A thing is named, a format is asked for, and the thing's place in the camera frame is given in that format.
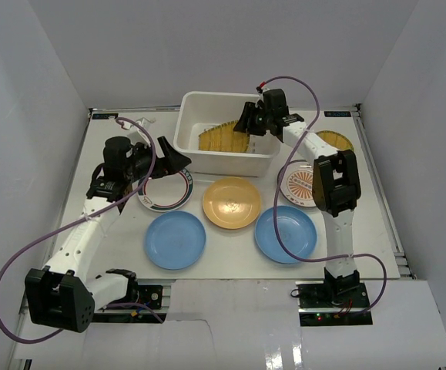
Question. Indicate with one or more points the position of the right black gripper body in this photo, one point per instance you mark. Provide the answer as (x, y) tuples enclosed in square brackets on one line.
[(263, 119)]

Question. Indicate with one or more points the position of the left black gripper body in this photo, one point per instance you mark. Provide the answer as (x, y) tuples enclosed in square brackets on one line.
[(161, 157)]

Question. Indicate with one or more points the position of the square woven bamboo tray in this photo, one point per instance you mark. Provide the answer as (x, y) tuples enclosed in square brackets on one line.
[(223, 138)]

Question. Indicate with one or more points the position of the white plate green red rim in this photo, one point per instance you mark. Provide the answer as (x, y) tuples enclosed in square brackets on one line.
[(167, 193)]

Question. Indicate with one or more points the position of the round woven bamboo tray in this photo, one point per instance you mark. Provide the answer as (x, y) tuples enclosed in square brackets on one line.
[(336, 140)]

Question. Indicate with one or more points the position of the white plate orange sunburst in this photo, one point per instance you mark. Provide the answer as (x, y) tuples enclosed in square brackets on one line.
[(297, 183)]

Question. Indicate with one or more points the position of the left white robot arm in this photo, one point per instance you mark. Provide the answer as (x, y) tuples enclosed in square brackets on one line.
[(60, 295)]

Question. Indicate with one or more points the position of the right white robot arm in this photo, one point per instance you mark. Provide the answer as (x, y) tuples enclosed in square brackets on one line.
[(335, 187)]

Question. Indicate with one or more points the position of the white plastic bin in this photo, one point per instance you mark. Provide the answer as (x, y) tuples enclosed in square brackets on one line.
[(202, 111)]

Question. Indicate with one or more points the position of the yellow plastic plate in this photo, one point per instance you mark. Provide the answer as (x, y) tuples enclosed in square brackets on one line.
[(232, 203)]

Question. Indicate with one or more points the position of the left blue plastic plate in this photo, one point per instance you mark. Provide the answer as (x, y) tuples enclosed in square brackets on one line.
[(175, 240)]

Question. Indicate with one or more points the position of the blue plastic plate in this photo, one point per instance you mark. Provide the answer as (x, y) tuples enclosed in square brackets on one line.
[(296, 229), (175, 240)]

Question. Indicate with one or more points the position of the right blue plastic plate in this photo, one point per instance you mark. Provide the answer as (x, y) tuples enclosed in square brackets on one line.
[(296, 229)]

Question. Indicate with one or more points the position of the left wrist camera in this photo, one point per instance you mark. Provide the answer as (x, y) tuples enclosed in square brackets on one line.
[(145, 123)]

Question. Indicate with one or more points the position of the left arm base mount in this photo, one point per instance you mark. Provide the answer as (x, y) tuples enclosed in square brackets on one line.
[(144, 305)]

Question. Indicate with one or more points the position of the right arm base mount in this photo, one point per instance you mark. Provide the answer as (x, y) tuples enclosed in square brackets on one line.
[(318, 308)]

